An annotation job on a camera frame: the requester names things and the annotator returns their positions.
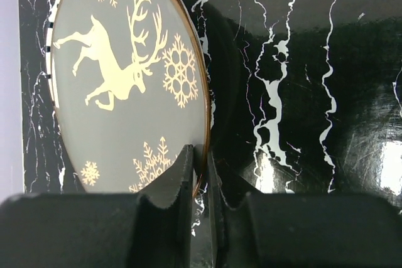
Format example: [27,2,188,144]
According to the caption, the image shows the white blue striped plate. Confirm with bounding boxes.
[45,0,61,109]

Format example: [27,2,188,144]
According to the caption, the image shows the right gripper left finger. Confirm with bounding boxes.
[1,145,194,267]

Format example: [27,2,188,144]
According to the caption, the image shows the grey reindeer pattern plate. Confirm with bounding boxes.
[52,0,210,193]

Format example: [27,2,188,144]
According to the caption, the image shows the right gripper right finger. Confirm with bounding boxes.
[208,157,401,267]

